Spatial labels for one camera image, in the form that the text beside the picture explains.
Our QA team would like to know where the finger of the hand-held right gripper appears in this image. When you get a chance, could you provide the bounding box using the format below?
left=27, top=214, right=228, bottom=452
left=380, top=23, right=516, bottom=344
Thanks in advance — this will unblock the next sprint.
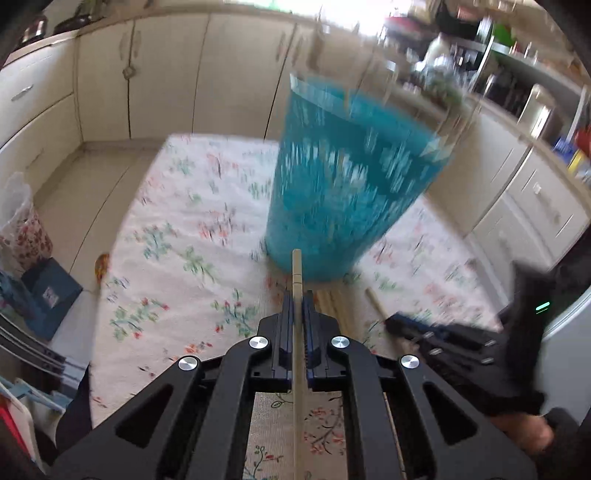
left=404, top=339, right=504, bottom=370
left=385, top=313, right=502, bottom=347

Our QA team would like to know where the white appliance side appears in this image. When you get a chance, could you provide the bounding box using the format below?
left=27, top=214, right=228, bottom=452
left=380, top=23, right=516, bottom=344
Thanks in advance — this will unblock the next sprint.
left=540, top=286, right=591, bottom=416

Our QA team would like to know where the blue cardboard box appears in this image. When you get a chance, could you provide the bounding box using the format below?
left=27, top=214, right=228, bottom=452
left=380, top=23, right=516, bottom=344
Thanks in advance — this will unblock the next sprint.
left=21, top=257, right=84, bottom=340

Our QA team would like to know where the cream panelled drawer cabinet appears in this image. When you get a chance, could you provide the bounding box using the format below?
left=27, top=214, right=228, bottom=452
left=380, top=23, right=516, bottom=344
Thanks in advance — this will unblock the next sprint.
left=425, top=106, right=591, bottom=278

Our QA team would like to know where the floral plastic bag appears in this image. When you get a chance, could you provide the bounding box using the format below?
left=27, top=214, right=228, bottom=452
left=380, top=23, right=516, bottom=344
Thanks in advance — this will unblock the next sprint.
left=0, top=172, right=54, bottom=273

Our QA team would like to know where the white and blue shelf rack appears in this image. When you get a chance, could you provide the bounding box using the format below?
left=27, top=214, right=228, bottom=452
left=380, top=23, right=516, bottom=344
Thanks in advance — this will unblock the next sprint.
left=0, top=375, right=65, bottom=467

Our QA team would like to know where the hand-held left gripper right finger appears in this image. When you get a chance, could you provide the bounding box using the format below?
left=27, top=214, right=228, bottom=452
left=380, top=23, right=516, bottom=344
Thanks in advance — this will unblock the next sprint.
left=304, top=293, right=539, bottom=480

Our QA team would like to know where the person's right hand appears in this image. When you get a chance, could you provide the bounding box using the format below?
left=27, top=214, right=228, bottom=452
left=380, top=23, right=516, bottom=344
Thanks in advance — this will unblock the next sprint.
left=492, top=413, right=555, bottom=455

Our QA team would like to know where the single wooden chopstick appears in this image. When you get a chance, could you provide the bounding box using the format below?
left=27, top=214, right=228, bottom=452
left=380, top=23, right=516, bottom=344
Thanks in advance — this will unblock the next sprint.
left=292, top=249, right=306, bottom=480
left=366, top=287, right=391, bottom=319

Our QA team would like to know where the bundle of wooden chopsticks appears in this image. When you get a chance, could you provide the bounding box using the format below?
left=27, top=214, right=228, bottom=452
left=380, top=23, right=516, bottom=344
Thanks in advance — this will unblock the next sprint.
left=318, top=287, right=368, bottom=324

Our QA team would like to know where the white electric water boiler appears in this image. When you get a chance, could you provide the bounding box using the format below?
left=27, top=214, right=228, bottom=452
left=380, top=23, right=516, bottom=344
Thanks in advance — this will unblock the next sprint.
left=519, top=85, right=561, bottom=139

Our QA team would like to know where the cream stove drawer cabinet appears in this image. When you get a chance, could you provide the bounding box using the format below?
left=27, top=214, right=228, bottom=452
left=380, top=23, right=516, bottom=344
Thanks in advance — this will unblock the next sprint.
left=0, top=34, right=84, bottom=171

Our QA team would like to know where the grey sliding door frame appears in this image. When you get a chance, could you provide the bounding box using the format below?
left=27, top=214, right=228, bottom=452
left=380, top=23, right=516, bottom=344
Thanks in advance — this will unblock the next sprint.
left=0, top=314, right=90, bottom=384

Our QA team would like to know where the cream sink base cabinet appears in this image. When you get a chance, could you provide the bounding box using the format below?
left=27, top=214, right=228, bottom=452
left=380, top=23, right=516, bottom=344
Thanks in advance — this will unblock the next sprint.
left=76, top=14, right=416, bottom=144

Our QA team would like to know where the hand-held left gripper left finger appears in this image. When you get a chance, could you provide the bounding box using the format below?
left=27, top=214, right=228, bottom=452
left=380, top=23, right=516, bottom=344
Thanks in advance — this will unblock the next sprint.
left=51, top=293, right=294, bottom=480

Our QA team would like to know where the white countertop shelf rack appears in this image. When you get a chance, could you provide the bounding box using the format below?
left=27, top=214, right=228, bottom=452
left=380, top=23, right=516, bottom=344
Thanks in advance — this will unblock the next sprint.
left=475, top=28, right=591, bottom=139

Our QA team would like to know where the turquoise perforated plastic basket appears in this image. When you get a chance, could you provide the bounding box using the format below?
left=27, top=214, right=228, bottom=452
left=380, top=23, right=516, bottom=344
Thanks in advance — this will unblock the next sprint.
left=264, top=74, right=455, bottom=283

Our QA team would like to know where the plastic bag of vegetables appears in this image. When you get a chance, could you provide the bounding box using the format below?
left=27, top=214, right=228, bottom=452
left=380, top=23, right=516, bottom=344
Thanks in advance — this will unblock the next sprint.
left=416, top=51, right=467, bottom=102

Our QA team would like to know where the floral tablecloth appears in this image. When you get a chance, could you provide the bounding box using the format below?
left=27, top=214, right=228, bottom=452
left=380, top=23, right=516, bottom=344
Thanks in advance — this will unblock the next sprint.
left=90, top=133, right=504, bottom=480

